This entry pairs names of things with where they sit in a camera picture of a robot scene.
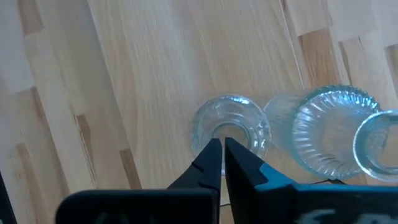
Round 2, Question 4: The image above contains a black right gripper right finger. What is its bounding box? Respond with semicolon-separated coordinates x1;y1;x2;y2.
224;137;398;224

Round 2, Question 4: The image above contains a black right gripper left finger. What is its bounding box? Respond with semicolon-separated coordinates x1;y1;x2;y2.
55;138;223;224

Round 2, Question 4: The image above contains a tall clear ribbed glass vase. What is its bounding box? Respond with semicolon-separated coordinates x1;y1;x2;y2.
190;95;272;175

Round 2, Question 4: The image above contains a wooden shelf black metal frame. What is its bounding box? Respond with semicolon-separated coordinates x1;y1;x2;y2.
0;0;398;224

